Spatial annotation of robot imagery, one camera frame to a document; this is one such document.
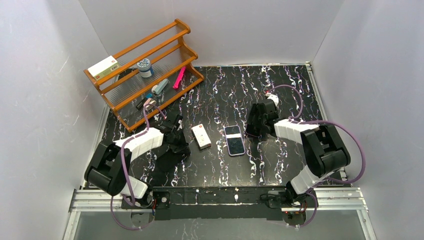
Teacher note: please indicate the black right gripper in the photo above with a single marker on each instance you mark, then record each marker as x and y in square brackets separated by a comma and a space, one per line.
[253, 122]

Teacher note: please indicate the black smartphone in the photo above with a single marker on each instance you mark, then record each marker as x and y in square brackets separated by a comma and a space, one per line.
[234, 141]

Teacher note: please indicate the pink marker pen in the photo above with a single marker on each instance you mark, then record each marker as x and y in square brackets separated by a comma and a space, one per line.
[179, 78]

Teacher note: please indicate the blue white round jar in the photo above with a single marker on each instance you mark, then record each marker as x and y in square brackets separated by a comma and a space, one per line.
[145, 68]

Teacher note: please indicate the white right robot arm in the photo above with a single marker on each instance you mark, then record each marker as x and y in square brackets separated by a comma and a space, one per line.
[324, 150]

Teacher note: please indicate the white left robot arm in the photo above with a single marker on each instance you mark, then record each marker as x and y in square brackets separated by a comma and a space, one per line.
[108, 169]

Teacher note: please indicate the white red small box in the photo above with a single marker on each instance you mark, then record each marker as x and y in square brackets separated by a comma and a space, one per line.
[201, 136]

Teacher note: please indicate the black front base bar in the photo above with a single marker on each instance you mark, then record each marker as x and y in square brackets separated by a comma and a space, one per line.
[273, 203]

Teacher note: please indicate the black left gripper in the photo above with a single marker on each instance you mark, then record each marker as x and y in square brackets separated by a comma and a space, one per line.
[178, 139]

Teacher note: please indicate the white cardboard box on shelf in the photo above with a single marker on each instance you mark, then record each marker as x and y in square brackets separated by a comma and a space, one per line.
[103, 68]

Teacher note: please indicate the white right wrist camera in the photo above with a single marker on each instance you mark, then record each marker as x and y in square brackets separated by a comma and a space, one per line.
[273, 97]

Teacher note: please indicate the black phone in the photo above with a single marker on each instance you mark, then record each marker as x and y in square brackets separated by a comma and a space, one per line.
[169, 160]

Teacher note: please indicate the orange wooden shelf rack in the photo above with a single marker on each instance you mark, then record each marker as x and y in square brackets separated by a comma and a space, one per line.
[156, 69]

